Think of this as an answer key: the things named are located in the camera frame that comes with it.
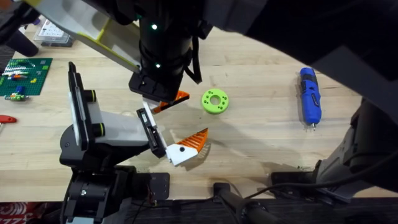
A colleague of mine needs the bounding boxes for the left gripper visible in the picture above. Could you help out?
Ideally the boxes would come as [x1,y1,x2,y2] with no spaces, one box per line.
[58,97,210,169]

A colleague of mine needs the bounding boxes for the orange ribbed wedge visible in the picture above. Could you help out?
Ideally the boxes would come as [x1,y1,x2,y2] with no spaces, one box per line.
[151,90,191,115]

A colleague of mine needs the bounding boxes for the blue electric screwdriver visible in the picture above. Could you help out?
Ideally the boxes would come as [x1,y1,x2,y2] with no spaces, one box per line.
[298,67,323,131]

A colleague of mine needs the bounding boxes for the green disc with holes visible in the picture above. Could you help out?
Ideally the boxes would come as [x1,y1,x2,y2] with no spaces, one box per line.
[201,88,230,115]

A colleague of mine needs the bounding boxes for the left wrist flat plate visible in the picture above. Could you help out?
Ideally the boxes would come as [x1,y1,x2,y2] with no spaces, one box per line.
[67,61,106,152]

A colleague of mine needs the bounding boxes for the black stand pole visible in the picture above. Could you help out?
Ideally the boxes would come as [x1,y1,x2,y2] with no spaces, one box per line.
[213,182,280,224]

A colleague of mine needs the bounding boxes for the clear plastic box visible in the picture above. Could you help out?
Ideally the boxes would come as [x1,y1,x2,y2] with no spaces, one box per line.
[32,18,75,48]

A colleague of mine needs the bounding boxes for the green board with toy blocks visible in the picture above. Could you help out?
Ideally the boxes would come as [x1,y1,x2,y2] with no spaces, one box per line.
[0,57,53,102]

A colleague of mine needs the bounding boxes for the black cylinder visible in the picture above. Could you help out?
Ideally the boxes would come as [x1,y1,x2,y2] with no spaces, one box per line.
[0,1,40,58]

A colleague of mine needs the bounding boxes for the red printed bag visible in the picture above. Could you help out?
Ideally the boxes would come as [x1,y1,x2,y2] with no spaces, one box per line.
[0,201,49,224]

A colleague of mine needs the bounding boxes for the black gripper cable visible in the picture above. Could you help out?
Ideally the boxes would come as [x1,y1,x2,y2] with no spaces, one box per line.
[183,35,203,85]

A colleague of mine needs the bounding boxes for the red handled tool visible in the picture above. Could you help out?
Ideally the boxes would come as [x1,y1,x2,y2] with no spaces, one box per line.
[0,114,18,133]

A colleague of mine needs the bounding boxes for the black rail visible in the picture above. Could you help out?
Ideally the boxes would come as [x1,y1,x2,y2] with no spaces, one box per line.
[124,198,398,224]

